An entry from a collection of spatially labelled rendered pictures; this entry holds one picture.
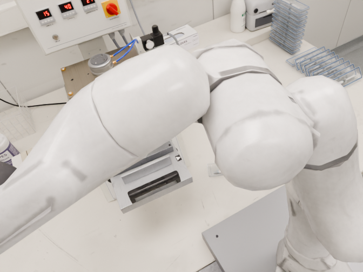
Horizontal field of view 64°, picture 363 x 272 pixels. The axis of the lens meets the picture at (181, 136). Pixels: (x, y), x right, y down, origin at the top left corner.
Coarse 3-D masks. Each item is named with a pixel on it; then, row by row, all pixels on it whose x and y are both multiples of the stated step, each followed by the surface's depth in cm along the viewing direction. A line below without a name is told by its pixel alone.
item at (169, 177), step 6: (168, 174) 81; (174, 174) 81; (156, 180) 80; (162, 180) 80; (168, 180) 80; (174, 180) 82; (180, 180) 83; (144, 186) 79; (150, 186) 79; (156, 186) 80; (132, 192) 79; (138, 192) 79; (144, 192) 80; (132, 198) 79
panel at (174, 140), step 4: (176, 136) 106; (172, 140) 106; (176, 140) 107; (176, 144) 108; (176, 148) 108; (180, 148) 109; (180, 152) 109; (180, 156) 110; (184, 160) 111; (108, 184) 104; (108, 188) 105; (112, 188) 105; (112, 192) 106; (112, 196) 106
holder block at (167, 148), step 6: (168, 144) 90; (156, 150) 89; (162, 150) 89; (168, 150) 90; (150, 156) 88; (156, 156) 89; (138, 162) 88; (144, 162) 89; (126, 168) 87; (132, 168) 89
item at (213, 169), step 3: (207, 165) 110; (210, 165) 110; (213, 165) 109; (216, 165) 109; (210, 168) 109; (213, 168) 109; (216, 168) 108; (210, 171) 108; (213, 171) 108; (216, 171) 108; (219, 171) 107; (210, 174) 107; (213, 174) 107; (216, 174) 107
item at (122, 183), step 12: (168, 156) 85; (144, 168) 84; (156, 168) 86; (168, 168) 87; (180, 168) 87; (120, 180) 86; (132, 180) 86; (144, 180) 85; (192, 180) 86; (120, 192) 84; (156, 192) 82; (168, 192) 85; (120, 204) 81; (132, 204) 81; (144, 204) 84
